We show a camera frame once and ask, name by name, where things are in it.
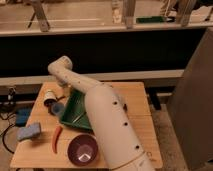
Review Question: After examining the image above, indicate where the green object in background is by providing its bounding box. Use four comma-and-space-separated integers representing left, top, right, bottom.
136, 16, 175, 24

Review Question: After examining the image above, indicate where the blue plastic cup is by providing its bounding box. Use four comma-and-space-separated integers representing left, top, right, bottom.
50, 102, 64, 116

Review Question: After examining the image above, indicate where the white can with label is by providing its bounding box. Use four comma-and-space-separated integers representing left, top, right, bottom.
43, 90, 57, 106

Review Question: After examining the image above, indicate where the wooden ladder leg left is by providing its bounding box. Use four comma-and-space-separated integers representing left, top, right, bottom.
28, 0, 50, 32

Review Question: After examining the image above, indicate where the blue grey sponge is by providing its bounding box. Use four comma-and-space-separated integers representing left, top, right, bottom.
17, 122, 41, 142

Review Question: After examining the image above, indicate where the blue cloth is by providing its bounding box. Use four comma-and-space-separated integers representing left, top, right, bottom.
15, 108, 31, 127

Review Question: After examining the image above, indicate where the green plastic tray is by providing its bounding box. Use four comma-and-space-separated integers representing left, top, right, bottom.
59, 89, 92, 131

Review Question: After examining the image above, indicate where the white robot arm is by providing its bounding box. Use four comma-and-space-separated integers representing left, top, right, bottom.
48, 56, 155, 171

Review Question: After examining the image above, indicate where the orange chili pepper toy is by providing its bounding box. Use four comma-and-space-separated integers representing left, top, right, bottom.
52, 126, 63, 154

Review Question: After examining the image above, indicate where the wooden post centre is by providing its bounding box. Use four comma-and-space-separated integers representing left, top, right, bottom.
122, 0, 136, 29

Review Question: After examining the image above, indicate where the grey board at right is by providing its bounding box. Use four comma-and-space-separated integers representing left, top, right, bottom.
167, 27, 213, 171

